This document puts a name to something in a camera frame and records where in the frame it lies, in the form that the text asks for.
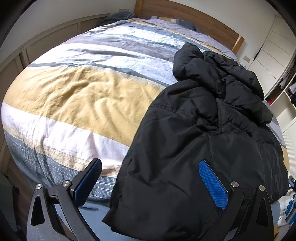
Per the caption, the black puffer jacket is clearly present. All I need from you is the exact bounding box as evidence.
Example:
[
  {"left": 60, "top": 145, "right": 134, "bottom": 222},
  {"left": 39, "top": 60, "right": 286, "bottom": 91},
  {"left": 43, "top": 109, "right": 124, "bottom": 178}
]
[{"left": 103, "top": 43, "right": 288, "bottom": 240}]

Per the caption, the striped duvet cover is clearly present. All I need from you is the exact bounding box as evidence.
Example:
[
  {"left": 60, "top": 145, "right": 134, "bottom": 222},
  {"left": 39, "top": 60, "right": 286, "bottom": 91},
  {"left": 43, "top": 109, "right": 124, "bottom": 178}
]
[{"left": 1, "top": 18, "right": 239, "bottom": 202}]

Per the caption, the white wardrobe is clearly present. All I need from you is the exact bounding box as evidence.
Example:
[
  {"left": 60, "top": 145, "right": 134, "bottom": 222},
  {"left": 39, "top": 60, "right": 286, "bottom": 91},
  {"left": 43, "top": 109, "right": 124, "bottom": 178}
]
[{"left": 249, "top": 16, "right": 295, "bottom": 147}]

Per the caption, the lavender bed sheet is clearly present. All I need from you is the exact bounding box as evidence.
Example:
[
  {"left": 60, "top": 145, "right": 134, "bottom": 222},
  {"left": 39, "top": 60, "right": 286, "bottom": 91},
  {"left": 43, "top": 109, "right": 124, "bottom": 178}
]
[{"left": 137, "top": 19, "right": 238, "bottom": 61}]

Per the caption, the grey blue pillow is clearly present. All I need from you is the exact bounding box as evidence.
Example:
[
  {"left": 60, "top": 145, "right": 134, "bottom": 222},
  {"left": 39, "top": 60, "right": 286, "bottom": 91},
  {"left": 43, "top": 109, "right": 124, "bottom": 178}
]
[{"left": 158, "top": 16, "right": 205, "bottom": 34}]

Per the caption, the dark blue cloth pile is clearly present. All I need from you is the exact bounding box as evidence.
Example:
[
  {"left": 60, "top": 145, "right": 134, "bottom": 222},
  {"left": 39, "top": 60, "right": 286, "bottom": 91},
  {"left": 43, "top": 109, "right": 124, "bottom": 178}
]
[{"left": 100, "top": 11, "right": 135, "bottom": 26}]

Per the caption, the wooden headboard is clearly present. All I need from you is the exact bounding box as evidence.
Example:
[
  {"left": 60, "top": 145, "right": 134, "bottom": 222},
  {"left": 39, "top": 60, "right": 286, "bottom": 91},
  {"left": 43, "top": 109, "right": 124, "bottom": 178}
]
[{"left": 134, "top": 0, "right": 244, "bottom": 54}]

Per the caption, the beige wall socket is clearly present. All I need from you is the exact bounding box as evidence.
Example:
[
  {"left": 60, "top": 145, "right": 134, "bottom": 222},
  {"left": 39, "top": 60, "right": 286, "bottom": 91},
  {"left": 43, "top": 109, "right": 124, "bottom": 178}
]
[{"left": 243, "top": 56, "right": 250, "bottom": 63}]

